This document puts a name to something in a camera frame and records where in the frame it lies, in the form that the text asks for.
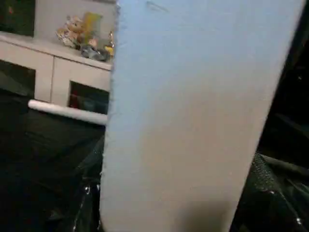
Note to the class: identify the grey bundle on cabinet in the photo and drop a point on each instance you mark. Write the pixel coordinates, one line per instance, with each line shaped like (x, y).
(94, 52)

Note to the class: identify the yellow green figurine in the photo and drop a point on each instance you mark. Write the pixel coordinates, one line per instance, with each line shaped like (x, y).
(91, 26)

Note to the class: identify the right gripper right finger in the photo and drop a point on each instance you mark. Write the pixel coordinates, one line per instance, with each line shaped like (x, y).
(270, 198)

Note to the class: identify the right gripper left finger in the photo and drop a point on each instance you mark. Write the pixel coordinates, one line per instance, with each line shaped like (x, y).
(89, 198)

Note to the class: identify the black plastic mat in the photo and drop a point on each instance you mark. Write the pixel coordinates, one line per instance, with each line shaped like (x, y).
(38, 169)

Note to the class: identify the white cabinet with glass doors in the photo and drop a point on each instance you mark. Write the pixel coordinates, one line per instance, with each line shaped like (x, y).
(48, 67)

